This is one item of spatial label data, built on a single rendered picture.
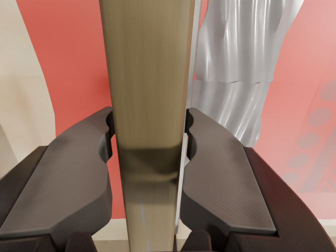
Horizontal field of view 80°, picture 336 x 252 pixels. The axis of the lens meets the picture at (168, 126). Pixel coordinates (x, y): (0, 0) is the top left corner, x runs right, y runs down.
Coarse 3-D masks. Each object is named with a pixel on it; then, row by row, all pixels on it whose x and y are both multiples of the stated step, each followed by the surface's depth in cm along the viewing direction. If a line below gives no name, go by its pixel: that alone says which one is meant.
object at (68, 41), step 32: (32, 0) 14; (64, 0) 15; (96, 0) 15; (320, 0) 15; (32, 32) 16; (64, 32) 16; (96, 32) 16; (288, 32) 16; (320, 32) 16; (64, 64) 17; (96, 64) 17; (288, 64) 18; (320, 64) 18
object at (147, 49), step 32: (128, 0) 6; (160, 0) 6; (192, 0) 6; (128, 32) 6; (160, 32) 6; (128, 64) 7; (160, 64) 7; (128, 96) 7; (160, 96) 7; (128, 128) 8; (160, 128) 8; (128, 160) 9; (160, 160) 9; (128, 192) 10; (160, 192) 10; (128, 224) 12; (160, 224) 12
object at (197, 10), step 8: (200, 0) 11; (200, 8) 12; (192, 32) 12; (192, 40) 12; (192, 48) 13; (192, 56) 13; (192, 64) 13; (192, 72) 14; (192, 80) 14; (192, 88) 14; (184, 120) 16; (184, 136) 16; (184, 144) 17; (184, 152) 17; (184, 160) 18; (176, 208) 21; (176, 216) 22; (176, 224) 23; (176, 232) 23
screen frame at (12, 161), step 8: (0, 128) 20; (0, 136) 20; (0, 144) 20; (8, 144) 21; (0, 152) 20; (8, 152) 21; (0, 160) 20; (8, 160) 21; (16, 160) 22; (0, 168) 20; (8, 168) 21; (0, 176) 20; (96, 240) 31; (104, 240) 31; (112, 240) 31; (120, 240) 31; (176, 240) 31; (184, 240) 31; (96, 248) 30; (104, 248) 30; (112, 248) 30; (120, 248) 30; (128, 248) 30
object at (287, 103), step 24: (72, 96) 18; (96, 96) 18; (288, 96) 19; (312, 96) 19; (72, 120) 20; (264, 120) 20; (288, 120) 21; (264, 144) 22; (288, 144) 22; (120, 192) 25; (120, 216) 28
